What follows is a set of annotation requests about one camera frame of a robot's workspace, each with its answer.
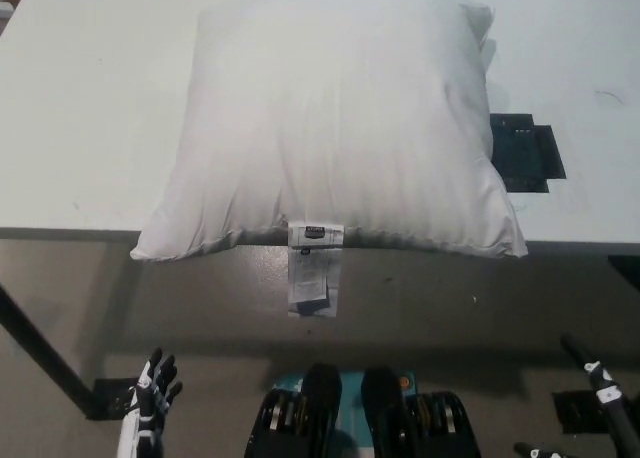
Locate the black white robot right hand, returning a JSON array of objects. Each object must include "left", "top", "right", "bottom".
[{"left": 513, "top": 331, "right": 640, "bottom": 458}]

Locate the white square pillow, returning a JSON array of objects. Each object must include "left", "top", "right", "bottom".
[{"left": 129, "top": 0, "right": 529, "bottom": 320}]

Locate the black floor foot plate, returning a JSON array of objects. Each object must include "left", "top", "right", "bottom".
[
  {"left": 87, "top": 376, "right": 147, "bottom": 423},
  {"left": 551, "top": 389, "right": 604, "bottom": 436}
]

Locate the black slanted table leg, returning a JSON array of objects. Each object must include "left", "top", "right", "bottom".
[{"left": 0, "top": 283, "right": 99, "bottom": 420}]

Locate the black table frame bar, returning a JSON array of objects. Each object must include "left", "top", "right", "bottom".
[{"left": 606, "top": 254, "right": 640, "bottom": 280}]

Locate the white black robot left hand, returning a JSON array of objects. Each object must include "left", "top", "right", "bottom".
[{"left": 114, "top": 346, "right": 184, "bottom": 458}]

